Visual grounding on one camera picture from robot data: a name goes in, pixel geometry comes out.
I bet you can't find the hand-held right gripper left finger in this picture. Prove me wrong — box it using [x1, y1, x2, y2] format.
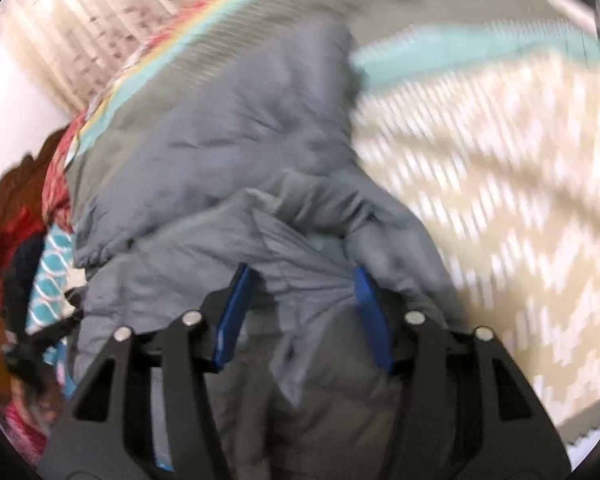
[40, 263, 255, 480]

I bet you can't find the grey garment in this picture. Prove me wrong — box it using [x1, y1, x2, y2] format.
[70, 15, 471, 480]

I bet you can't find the dark cloth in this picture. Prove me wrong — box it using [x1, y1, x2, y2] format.
[2, 232, 48, 331]

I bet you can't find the carved wooden headboard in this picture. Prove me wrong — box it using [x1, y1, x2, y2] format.
[0, 127, 71, 261]

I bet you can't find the beige leaf-patterned curtain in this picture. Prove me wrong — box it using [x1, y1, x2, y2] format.
[0, 0, 241, 111]

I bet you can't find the red floral patchwork pillow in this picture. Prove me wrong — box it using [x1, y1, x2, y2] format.
[42, 0, 231, 233]

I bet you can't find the striped teal and beige quilt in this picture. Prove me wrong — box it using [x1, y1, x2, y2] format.
[62, 0, 600, 466]

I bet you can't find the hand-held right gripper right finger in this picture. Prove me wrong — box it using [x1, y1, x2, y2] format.
[355, 267, 572, 480]

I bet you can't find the teal lattice-patterned cloth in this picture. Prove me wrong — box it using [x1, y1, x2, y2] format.
[25, 222, 88, 401]

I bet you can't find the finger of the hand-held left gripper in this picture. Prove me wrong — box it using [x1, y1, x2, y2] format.
[2, 295, 86, 396]

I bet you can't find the red cloth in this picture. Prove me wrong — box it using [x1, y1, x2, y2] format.
[0, 205, 46, 311]

